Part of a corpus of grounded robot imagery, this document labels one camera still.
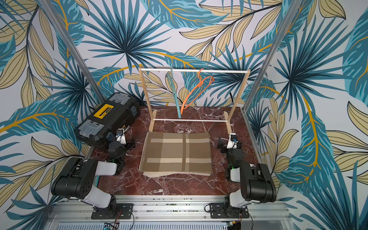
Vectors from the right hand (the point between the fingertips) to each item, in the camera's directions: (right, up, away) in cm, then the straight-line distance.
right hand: (219, 136), depth 88 cm
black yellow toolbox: (-64, +16, +7) cm, 67 cm away
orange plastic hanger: (-9, +32, -4) cm, 33 cm away
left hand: (-59, 0, +4) cm, 59 cm away
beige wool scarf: (-37, -22, -3) cm, 43 cm away
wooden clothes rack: (-46, +14, +18) cm, 51 cm away
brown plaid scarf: (-27, -12, +9) cm, 31 cm away
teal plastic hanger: (-31, +42, +10) cm, 53 cm away
